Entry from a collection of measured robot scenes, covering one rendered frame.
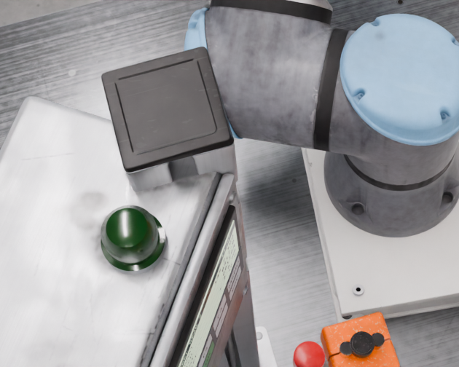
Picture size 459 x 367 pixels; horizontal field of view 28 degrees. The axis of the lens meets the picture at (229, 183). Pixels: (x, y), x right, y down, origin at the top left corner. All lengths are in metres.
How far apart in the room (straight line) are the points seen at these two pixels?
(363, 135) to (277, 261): 0.26
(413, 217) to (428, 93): 0.19
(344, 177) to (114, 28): 0.39
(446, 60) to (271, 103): 0.16
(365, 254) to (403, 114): 0.23
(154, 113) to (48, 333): 0.10
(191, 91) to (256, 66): 0.46
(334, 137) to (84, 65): 0.42
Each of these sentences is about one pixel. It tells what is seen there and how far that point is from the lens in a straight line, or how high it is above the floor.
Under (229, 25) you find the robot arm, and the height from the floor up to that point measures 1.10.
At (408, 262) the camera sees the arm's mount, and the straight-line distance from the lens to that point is 0.98.
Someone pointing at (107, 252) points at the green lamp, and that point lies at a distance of 0.37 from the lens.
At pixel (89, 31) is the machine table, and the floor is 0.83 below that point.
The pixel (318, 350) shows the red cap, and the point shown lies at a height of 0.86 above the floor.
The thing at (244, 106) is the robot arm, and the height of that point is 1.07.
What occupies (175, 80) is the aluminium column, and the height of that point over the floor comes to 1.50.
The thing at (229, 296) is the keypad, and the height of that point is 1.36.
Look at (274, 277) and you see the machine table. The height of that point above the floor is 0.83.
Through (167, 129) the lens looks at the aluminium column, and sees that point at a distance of 0.36.
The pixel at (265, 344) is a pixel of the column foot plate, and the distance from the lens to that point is 1.01.
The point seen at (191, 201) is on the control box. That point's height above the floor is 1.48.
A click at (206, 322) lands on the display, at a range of 0.41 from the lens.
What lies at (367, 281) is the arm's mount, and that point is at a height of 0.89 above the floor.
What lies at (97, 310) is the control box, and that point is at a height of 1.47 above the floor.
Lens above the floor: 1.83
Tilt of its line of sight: 69 degrees down
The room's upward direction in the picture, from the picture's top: 8 degrees counter-clockwise
